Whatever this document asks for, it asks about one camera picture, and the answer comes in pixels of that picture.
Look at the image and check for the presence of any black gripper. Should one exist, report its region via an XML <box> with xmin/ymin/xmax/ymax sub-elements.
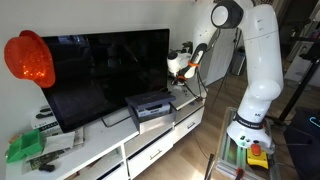
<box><xmin>171</xmin><ymin>73</ymin><xmax>188</xmax><ymax>87</ymax></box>

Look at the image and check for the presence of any black flat screen television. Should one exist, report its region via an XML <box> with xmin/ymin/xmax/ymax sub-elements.
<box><xmin>39</xmin><ymin>28</ymin><xmax>171</xmax><ymax>134</ymax></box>

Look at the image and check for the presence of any white television stand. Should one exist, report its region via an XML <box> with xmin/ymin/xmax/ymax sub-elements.
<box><xmin>4</xmin><ymin>79</ymin><xmax>209</xmax><ymax>180</ymax></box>

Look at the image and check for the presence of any black tripod stand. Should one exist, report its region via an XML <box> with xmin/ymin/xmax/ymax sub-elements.
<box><xmin>277</xmin><ymin>31</ymin><xmax>320</xmax><ymax>125</ymax></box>

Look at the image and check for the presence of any dark blue cardboard box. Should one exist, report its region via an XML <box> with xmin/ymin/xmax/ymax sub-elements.
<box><xmin>125</xmin><ymin>91</ymin><xmax>178</xmax><ymax>135</ymax></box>

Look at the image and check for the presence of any white interior door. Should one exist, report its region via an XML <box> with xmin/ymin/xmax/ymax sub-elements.
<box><xmin>203</xmin><ymin>28</ymin><xmax>243</xmax><ymax>87</ymax></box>

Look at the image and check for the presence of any grey trash can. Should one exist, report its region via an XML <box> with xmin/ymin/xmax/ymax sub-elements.
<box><xmin>231</xmin><ymin>46</ymin><xmax>248</xmax><ymax>77</ymax></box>

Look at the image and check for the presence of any thin black rod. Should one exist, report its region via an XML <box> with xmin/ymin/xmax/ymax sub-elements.
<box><xmin>203</xmin><ymin>152</ymin><xmax>216</xmax><ymax>180</ymax></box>

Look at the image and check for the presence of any yellow emergency stop box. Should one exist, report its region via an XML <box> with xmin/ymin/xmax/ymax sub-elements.
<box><xmin>246</xmin><ymin>142</ymin><xmax>270</xmax><ymax>170</ymax></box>

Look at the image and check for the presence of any white paper envelope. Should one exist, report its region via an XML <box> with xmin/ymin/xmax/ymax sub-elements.
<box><xmin>41</xmin><ymin>130</ymin><xmax>77</xmax><ymax>156</ymax></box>

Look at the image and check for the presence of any black case with blue light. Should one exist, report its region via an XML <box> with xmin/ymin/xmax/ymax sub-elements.
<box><xmin>283</xmin><ymin>106</ymin><xmax>320</xmax><ymax>180</ymax></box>

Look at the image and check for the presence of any white carton with black print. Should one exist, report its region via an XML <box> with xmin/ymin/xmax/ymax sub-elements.
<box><xmin>30</xmin><ymin>104</ymin><xmax>63</xmax><ymax>136</ymax></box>

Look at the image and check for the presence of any small black object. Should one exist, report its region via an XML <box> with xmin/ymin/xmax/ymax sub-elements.
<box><xmin>37</xmin><ymin>163</ymin><xmax>57</xmax><ymax>173</ymax></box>

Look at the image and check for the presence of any printed magazine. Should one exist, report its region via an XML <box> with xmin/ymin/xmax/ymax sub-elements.
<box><xmin>21</xmin><ymin>126</ymin><xmax>85</xmax><ymax>175</ymax></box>

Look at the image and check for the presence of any green plastic bin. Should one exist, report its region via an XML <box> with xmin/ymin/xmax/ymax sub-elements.
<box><xmin>5</xmin><ymin>129</ymin><xmax>45</xmax><ymax>164</ymax></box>

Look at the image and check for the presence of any small brown box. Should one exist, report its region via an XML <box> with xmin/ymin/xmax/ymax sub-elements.
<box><xmin>7</xmin><ymin>132</ymin><xmax>23</xmax><ymax>145</ymax></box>

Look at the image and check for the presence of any white drawer with metal handle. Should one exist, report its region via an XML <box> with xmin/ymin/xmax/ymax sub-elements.
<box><xmin>127</xmin><ymin>131</ymin><xmax>175</xmax><ymax>180</ymax></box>
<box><xmin>97</xmin><ymin>162</ymin><xmax>130</xmax><ymax>180</ymax></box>
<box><xmin>172</xmin><ymin>106</ymin><xmax>206</xmax><ymax>144</ymax></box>

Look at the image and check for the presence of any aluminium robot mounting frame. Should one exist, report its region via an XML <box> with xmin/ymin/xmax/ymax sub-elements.
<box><xmin>214</xmin><ymin>105</ymin><xmax>282</xmax><ymax>180</ymax></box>

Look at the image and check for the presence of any red handled clamp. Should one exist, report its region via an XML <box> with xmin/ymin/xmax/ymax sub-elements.
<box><xmin>234</xmin><ymin>167</ymin><xmax>245</xmax><ymax>180</ymax></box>

